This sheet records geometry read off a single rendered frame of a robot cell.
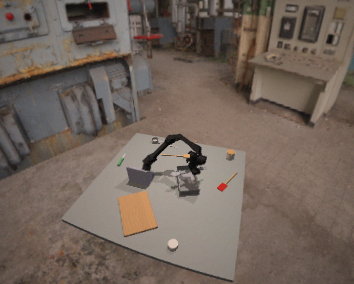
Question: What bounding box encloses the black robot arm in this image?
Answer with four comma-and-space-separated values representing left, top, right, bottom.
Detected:
141, 134, 207, 171

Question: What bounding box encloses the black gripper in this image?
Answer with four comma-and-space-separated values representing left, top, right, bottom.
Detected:
186, 158, 201, 175

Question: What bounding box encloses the wooden board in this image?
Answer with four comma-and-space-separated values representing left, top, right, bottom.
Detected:
118, 190, 158, 237

